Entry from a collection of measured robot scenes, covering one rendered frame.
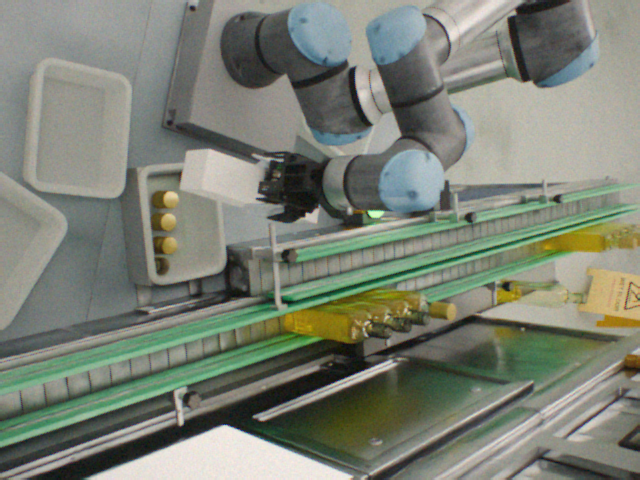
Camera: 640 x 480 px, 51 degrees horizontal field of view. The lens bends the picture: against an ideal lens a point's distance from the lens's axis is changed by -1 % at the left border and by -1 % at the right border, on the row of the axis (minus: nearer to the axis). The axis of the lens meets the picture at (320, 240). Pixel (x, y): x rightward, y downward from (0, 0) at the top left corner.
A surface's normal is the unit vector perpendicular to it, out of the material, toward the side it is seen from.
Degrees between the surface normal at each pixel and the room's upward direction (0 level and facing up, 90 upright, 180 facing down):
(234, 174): 0
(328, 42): 7
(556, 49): 64
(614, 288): 77
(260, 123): 1
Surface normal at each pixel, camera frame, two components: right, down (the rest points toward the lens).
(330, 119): -0.19, 0.55
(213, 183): 0.69, 0.04
